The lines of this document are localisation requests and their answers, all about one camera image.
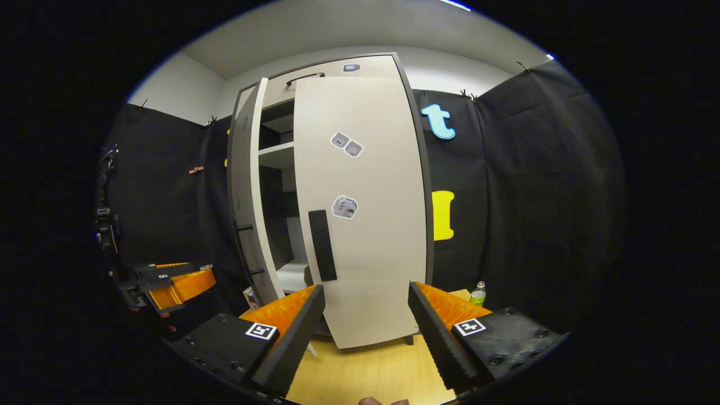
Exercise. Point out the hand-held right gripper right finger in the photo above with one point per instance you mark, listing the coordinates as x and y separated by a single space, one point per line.
439 343

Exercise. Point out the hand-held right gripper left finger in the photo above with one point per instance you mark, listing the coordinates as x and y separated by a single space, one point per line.
295 343

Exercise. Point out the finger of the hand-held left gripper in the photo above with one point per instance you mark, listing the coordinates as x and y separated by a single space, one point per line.
154 284
169 270

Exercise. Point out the white cabinet door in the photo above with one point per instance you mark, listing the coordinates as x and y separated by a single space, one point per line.
250 169
377 253

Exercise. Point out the white shoe cabinet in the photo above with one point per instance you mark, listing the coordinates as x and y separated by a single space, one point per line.
275 152

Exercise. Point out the beige cabinet drawer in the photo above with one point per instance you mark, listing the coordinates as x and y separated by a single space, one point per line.
371 66

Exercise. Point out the green label clear bottle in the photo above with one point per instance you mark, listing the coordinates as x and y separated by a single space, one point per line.
478 295

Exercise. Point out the black backdrop cloth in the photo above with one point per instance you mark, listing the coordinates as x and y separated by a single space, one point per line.
534 197

